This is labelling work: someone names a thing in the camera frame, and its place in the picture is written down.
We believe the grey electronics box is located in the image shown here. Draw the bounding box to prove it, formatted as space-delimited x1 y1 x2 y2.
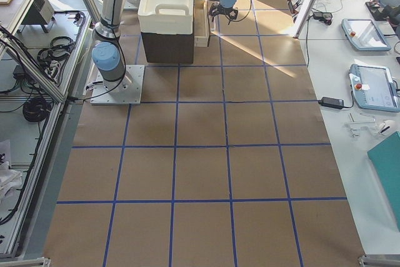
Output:
21 0 55 33

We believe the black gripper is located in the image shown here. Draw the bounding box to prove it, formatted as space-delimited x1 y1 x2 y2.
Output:
209 2 238 28

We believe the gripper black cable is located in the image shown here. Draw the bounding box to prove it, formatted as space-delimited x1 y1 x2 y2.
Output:
231 0 253 23

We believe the teach pendant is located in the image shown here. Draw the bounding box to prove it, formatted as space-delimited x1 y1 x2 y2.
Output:
349 64 399 113
341 18 391 51

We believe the white drawer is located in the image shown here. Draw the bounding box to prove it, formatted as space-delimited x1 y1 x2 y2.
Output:
194 0 215 48

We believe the lower teach pendant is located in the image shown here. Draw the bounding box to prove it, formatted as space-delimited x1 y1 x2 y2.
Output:
349 64 399 113

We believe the coiled black cable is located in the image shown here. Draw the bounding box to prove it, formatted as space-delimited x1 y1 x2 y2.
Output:
22 96 51 123

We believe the black power adapter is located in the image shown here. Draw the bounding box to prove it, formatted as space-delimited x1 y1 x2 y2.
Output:
318 97 345 109

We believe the upper teach pendant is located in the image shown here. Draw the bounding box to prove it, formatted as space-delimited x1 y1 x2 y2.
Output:
341 18 391 51

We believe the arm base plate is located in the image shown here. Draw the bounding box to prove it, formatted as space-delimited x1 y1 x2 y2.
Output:
90 65 145 105

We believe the dark wooden drawer cabinet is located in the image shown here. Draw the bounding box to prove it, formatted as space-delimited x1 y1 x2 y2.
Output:
141 33 194 64

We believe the teal board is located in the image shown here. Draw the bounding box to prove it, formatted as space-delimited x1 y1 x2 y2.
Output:
367 131 399 224

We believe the white plastic tray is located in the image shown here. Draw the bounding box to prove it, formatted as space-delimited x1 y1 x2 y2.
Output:
137 0 194 34

